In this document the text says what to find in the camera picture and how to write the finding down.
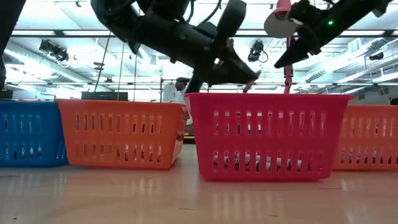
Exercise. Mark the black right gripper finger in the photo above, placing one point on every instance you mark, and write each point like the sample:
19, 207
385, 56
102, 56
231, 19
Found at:
295, 54

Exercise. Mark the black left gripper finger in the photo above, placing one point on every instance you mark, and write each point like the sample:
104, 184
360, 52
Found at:
236, 73

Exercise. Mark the purple crayon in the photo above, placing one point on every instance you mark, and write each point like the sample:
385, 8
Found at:
250, 85

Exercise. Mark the red plastic basket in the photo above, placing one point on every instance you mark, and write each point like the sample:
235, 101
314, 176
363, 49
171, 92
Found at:
267, 140

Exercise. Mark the orange plastic basket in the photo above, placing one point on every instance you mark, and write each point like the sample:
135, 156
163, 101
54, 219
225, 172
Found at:
370, 140
124, 138

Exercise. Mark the blue plastic basket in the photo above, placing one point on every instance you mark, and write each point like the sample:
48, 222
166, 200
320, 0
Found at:
31, 133

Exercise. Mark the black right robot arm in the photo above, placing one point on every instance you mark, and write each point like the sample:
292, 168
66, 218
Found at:
357, 12

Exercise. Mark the red desk lamp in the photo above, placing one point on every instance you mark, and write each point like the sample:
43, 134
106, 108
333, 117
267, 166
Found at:
280, 28

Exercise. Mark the white air vent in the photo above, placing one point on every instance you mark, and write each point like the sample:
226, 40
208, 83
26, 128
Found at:
354, 46

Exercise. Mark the person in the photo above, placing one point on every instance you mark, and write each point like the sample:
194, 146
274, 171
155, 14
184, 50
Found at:
174, 95

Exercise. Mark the black ceiling fixture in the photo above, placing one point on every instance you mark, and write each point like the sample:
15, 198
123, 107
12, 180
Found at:
376, 56

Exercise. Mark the overhead light bar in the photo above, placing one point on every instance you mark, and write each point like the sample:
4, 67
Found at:
388, 32

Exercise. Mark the black box on bench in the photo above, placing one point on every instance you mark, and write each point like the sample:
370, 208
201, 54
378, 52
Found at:
104, 96

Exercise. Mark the black ceiling-mounted device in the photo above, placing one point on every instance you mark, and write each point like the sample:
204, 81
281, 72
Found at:
54, 51

